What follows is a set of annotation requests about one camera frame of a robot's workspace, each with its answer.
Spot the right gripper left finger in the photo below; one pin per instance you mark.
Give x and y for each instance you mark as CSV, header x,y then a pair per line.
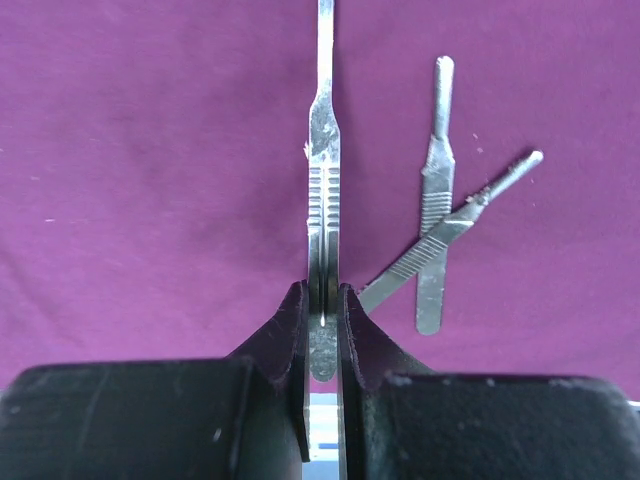
x,y
279,349

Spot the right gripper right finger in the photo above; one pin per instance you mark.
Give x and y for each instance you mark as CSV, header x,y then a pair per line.
x,y
367,358

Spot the steel scalpel handle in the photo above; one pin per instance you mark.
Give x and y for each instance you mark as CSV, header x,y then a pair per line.
x,y
323,152
442,235
436,199

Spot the purple cloth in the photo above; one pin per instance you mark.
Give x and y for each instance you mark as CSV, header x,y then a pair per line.
x,y
154,185

